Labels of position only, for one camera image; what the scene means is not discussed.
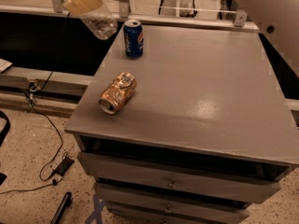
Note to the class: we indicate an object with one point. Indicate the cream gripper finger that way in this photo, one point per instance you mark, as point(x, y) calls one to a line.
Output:
point(79, 7)

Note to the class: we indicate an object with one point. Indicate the clear plastic water bottle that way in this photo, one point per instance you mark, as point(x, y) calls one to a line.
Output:
point(100, 22)

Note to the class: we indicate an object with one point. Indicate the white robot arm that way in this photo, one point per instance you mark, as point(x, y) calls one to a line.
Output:
point(278, 20)

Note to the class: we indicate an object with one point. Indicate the blue pepsi can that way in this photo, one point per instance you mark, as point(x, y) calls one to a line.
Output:
point(133, 39)

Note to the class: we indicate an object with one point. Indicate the crushed gold soda can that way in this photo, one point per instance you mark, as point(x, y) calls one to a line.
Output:
point(117, 93)

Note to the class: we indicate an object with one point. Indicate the white paper at left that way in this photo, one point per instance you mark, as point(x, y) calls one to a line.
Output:
point(4, 65)

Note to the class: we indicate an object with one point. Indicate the grey drawer cabinet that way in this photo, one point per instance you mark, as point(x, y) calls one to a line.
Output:
point(206, 133)

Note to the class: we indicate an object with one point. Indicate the black bar on floor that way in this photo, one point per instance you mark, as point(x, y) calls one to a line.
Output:
point(66, 201)

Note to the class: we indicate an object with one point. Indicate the metal railing frame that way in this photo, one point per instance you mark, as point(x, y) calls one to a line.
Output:
point(142, 9)

